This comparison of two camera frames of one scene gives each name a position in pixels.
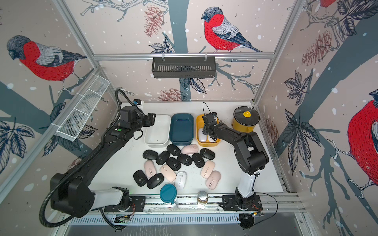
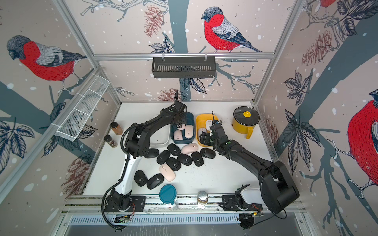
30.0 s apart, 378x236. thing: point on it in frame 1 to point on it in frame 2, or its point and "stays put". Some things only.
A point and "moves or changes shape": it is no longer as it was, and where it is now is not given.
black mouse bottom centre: (155, 181) stays put
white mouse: (180, 179) moves or changes shape
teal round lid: (168, 192) stays put
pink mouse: (212, 181) to (177, 135)
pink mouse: (208, 167) to (189, 131)
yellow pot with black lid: (245, 118) stays put
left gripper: (149, 120) to (184, 116)
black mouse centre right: (184, 159) stays put
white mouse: (202, 136) stays put
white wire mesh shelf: (75, 120) stays put
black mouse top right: (207, 153) stays put
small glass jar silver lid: (202, 197) stays put
